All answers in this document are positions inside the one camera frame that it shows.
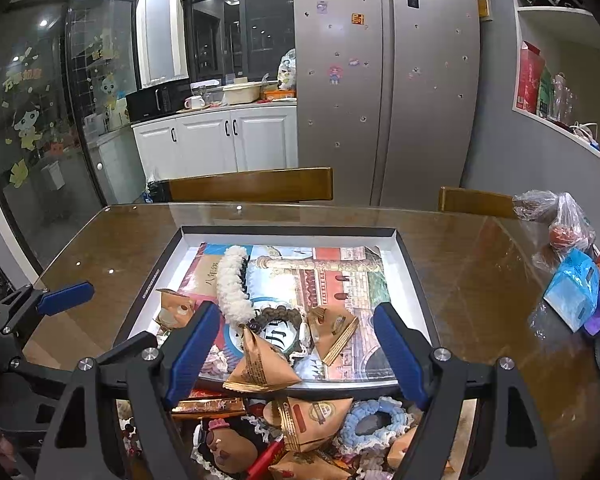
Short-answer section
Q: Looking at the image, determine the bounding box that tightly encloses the left wooden chair back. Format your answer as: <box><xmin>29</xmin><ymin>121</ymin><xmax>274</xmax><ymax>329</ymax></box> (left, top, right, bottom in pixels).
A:
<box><xmin>147</xmin><ymin>167</ymin><xmax>334</xmax><ymax>204</ymax></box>

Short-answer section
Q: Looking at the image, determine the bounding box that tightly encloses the black microwave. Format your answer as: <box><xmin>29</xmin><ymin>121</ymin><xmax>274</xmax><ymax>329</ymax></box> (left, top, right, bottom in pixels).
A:
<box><xmin>125</xmin><ymin>78</ymin><xmax>192</xmax><ymax>124</ymax></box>

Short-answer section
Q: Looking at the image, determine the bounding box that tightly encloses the silver refrigerator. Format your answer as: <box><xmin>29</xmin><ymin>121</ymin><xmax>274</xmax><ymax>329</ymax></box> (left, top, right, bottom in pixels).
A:
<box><xmin>294</xmin><ymin>0</ymin><xmax>480</xmax><ymax>210</ymax></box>

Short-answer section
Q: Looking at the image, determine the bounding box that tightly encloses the clear plastic bag with fruit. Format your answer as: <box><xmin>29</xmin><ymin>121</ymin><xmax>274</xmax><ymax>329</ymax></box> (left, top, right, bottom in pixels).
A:
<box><xmin>512</xmin><ymin>190</ymin><xmax>596</xmax><ymax>272</ymax></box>

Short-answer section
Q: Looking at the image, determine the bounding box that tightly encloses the white kitchen cabinet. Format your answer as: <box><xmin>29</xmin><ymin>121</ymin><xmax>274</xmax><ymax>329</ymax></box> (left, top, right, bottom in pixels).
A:
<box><xmin>132</xmin><ymin>103</ymin><xmax>298</xmax><ymax>181</ymax></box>

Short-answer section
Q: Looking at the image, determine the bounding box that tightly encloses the light blue scrunchie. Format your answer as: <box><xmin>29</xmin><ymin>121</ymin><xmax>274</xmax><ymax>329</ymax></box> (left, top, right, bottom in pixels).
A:
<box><xmin>334</xmin><ymin>396</ymin><xmax>414</xmax><ymax>455</ymax></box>

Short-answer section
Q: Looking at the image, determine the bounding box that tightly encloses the red box on shelf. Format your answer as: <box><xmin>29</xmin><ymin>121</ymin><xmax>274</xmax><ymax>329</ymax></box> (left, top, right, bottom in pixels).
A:
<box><xmin>516</xmin><ymin>41</ymin><xmax>545</xmax><ymax>114</ymax></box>

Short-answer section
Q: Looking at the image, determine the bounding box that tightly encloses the black shallow tray box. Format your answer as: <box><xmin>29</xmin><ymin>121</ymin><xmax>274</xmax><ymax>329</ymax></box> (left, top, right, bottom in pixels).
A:
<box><xmin>114</xmin><ymin>226</ymin><xmax>439</xmax><ymax>396</ymax></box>

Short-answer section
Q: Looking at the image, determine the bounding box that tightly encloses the white fuzzy hair claw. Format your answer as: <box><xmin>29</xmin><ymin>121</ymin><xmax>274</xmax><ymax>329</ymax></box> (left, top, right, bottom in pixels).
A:
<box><xmin>216</xmin><ymin>245</ymin><xmax>256</xmax><ymax>325</ymax></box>

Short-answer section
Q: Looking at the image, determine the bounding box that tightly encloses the blue tissue pack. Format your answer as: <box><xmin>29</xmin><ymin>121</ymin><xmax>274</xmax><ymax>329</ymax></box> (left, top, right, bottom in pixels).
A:
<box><xmin>543</xmin><ymin>248</ymin><xmax>600</xmax><ymax>333</ymax></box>

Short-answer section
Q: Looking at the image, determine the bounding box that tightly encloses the kraft pyramid snack packet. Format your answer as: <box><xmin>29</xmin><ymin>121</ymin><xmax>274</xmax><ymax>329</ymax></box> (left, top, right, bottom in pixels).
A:
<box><xmin>223</xmin><ymin>327</ymin><xmax>301</xmax><ymax>393</ymax></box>
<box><xmin>306</xmin><ymin>304</ymin><xmax>358</xmax><ymax>366</ymax></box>

